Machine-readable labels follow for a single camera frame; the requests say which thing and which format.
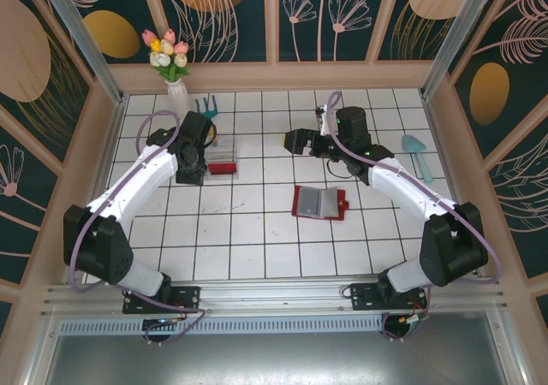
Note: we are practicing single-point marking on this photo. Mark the red flat card stack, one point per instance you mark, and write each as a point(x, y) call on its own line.
point(222, 169)

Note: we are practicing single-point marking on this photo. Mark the artificial tulip bouquet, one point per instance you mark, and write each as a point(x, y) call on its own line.
point(168, 55)

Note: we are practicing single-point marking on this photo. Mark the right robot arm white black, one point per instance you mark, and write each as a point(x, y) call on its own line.
point(406, 184)

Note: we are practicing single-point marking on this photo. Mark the aluminium frame post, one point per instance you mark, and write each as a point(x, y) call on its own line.
point(87, 43)
point(454, 34)

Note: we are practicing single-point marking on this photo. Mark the white ribbed vase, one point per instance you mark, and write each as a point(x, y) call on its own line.
point(179, 100)

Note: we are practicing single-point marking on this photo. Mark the aluminium mounting rail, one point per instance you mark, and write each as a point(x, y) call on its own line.
point(274, 293)

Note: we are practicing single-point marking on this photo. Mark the clear acrylic organizer box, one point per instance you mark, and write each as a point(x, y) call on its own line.
point(224, 149)

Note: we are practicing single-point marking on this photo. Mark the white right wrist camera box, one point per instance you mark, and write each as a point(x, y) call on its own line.
point(326, 122)

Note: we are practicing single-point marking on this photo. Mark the grey credit card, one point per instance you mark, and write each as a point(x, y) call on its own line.
point(308, 201)

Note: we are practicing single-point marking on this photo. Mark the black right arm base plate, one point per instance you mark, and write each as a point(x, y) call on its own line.
point(366, 297)

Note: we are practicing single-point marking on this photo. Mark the red leather card holder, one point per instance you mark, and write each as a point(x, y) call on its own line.
point(299, 214)

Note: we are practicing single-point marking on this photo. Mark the light blue plastic trowel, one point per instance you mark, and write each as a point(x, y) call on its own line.
point(416, 147)

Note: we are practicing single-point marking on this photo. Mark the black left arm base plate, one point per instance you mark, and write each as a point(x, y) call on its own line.
point(182, 299)

